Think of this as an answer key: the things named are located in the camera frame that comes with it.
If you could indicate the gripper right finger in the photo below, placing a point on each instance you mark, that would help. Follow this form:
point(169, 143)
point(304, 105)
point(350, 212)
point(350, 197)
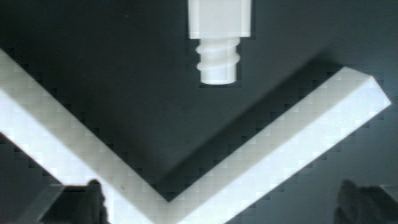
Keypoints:
point(366, 204)

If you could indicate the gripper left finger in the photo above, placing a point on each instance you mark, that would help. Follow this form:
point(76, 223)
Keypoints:
point(69, 204)

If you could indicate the white table leg picked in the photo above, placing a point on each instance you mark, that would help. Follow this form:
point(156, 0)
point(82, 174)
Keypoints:
point(218, 26)

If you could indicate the white L-shaped obstacle fence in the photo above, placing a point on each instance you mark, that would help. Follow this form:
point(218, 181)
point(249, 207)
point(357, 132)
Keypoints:
point(51, 137)

